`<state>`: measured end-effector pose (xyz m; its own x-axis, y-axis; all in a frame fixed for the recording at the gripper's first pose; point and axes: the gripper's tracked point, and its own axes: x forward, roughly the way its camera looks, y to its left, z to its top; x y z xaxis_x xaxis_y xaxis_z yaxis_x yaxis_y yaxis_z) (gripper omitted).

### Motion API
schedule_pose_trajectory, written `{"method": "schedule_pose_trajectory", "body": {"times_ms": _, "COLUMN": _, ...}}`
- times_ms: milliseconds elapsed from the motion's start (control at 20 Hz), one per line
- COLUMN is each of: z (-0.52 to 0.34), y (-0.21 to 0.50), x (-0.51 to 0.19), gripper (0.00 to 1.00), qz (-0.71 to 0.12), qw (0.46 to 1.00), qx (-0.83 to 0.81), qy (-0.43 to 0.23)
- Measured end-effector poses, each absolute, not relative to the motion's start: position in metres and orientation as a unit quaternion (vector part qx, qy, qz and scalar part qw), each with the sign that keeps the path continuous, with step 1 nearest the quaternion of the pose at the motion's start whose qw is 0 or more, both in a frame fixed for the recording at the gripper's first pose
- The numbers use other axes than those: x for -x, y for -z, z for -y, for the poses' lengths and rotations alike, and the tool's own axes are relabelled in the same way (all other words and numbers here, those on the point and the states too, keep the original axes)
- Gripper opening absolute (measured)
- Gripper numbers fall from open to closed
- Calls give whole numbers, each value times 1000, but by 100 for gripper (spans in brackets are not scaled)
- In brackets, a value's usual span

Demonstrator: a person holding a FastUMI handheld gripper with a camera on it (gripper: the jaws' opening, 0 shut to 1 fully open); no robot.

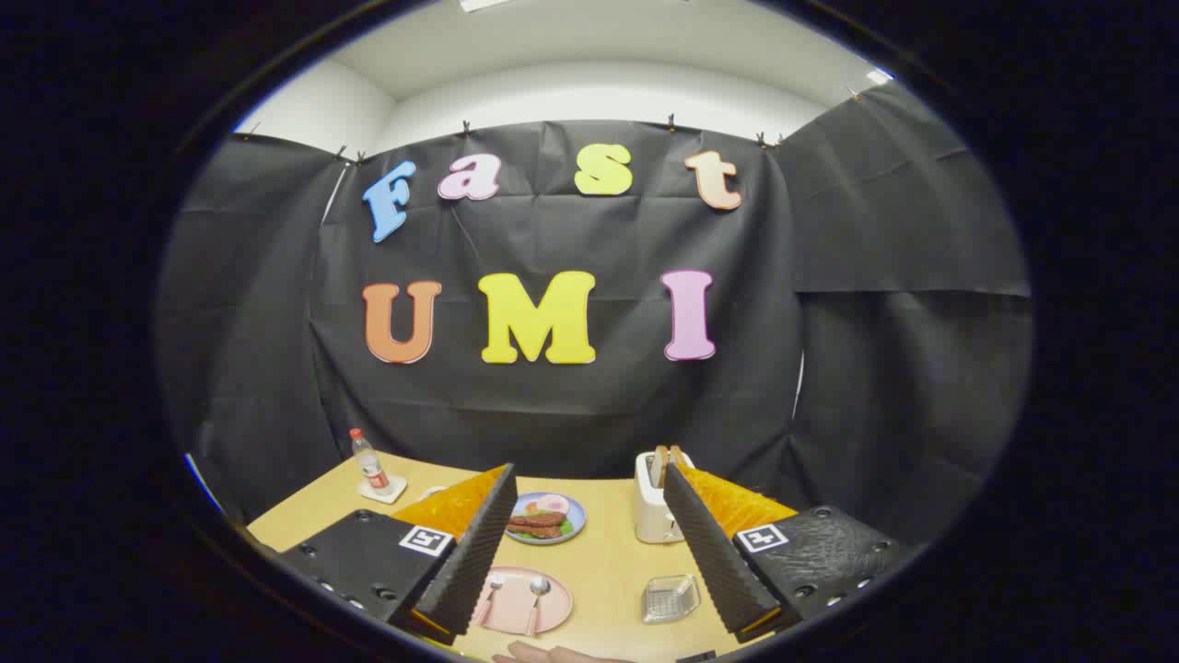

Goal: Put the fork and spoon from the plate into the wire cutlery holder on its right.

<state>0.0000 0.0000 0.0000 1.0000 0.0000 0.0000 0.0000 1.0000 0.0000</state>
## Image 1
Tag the clear bottle with red cap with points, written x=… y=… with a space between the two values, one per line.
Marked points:
x=370 y=465

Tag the small white square coaster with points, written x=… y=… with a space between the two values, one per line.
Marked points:
x=396 y=490

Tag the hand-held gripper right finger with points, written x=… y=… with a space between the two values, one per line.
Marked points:
x=709 y=543

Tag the green lettuce leaf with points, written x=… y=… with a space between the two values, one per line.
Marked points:
x=568 y=529

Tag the pink plate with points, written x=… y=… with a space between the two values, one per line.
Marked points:
x=511 y=610

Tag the brown grilled sausage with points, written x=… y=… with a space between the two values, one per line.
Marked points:
x=539 y=531
x=539 y=519

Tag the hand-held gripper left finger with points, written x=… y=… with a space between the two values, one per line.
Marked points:
x=479 y=543

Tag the white toaster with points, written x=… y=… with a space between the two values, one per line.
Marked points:
x=649 y=506

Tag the pink ham slice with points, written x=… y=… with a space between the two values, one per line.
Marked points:
x=553 y=503

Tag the blue plate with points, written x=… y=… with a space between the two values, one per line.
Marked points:
x=578 y=509

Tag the white divided seasoning tray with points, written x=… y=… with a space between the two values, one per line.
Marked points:
x=433 y=492

